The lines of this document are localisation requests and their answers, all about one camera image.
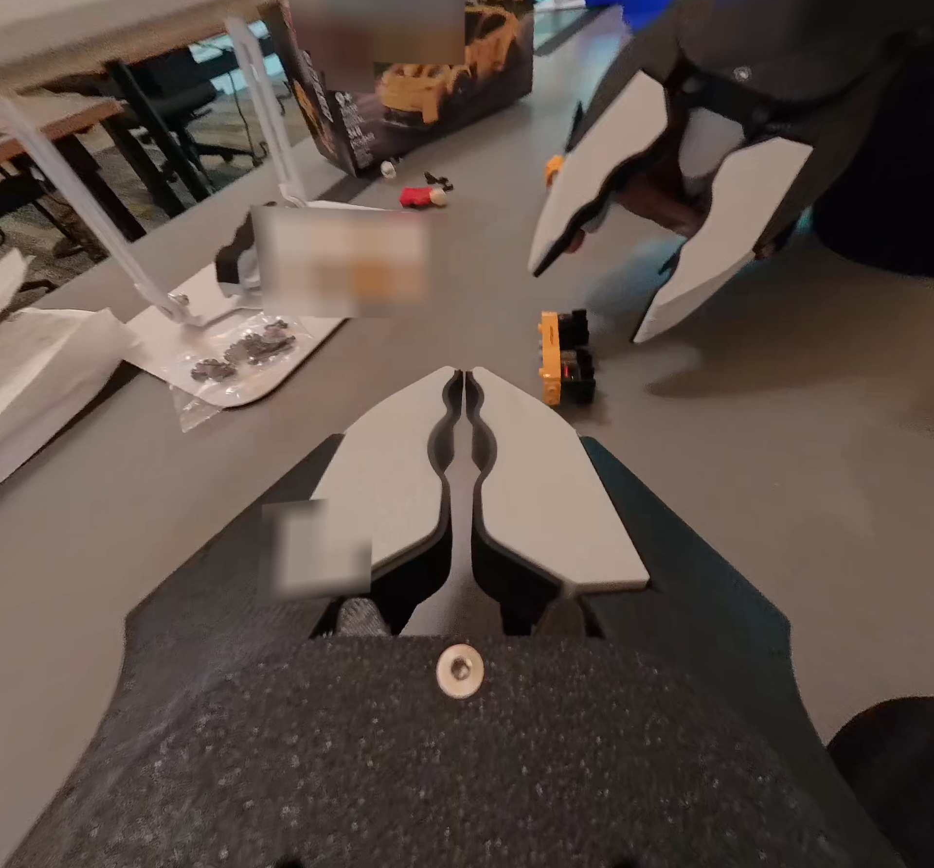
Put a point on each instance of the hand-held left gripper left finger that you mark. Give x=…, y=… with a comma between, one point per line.
x=387, y=474

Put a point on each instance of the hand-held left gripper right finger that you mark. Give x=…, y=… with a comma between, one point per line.
x=554, y=496

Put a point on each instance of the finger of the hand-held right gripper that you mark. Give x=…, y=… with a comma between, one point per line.
x=605, y=153
x=751, y=204

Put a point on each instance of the small orange black lego assembly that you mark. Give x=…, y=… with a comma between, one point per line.
x=549, y=357

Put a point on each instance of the person's right forearm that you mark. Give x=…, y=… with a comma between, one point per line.
x=875, y=189

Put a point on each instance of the small orange lego piece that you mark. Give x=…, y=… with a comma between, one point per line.
x=553, y=169

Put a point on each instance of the black lego set box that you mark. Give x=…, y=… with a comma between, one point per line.
x=452, y=117

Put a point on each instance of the small black lego piece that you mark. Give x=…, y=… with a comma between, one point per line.
x=440, y=184

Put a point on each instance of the red lego minifigure torso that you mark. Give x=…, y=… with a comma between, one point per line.
x=417, y=197

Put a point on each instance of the person's right hand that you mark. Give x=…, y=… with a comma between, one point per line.
x=660, y=189

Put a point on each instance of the plastic bag of black parts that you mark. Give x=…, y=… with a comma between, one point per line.
x=241, y=350

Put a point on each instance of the white printed paper sheets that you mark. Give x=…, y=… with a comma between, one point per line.
x=51, y=365

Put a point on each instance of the black office chair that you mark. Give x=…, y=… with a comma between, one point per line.
x=175, y=102

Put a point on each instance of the orange edged office desk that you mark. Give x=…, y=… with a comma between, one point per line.
x=58, y=117

